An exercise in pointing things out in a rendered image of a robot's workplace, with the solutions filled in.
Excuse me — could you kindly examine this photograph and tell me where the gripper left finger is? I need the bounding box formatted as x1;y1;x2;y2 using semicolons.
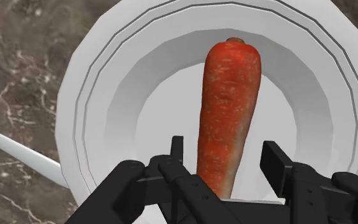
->
65;135;242;224

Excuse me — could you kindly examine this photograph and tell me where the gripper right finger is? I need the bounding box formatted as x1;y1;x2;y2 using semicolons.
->
259;140;358;224

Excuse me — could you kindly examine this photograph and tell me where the orange carrot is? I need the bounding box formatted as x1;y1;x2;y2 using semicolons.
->
196;37;262;200

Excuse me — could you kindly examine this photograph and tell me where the white plate with grey rings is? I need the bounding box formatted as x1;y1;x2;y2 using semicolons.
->
54;0;358;224

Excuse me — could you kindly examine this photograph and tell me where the white slender utensil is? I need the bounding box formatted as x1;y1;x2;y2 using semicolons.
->
0;123;70;190

